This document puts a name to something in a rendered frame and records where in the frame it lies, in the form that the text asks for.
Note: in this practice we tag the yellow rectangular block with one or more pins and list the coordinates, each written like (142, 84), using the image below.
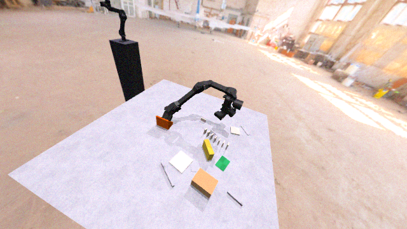
(208, 149)

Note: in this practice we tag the green flat square tile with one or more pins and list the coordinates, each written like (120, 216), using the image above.
(222, 163)

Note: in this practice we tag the white flat square tile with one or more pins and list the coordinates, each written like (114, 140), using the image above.
(181, 161)

